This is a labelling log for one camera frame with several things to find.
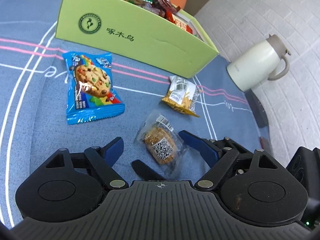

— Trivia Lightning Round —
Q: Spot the white thermos jug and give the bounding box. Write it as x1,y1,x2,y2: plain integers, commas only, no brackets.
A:
227,35,291,92

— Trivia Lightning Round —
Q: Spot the light green cardboard box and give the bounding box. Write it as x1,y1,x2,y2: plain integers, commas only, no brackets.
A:
56,0,219,78

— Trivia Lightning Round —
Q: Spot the clear oat cake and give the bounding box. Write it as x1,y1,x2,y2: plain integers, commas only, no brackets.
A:
135,110,187,179

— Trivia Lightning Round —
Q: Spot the blue cookie packet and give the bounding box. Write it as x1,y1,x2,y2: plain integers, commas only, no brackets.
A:
62,51,125,125

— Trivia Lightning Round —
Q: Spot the red chips bag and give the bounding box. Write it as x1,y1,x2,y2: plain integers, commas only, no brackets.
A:
166,11,193,34

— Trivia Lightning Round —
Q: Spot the small yellow snack packet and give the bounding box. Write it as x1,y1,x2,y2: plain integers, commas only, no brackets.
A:
161,75,200,117

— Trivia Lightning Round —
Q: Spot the dark red chocolate packet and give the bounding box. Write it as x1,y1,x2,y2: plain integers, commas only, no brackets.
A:
152,0,181,14

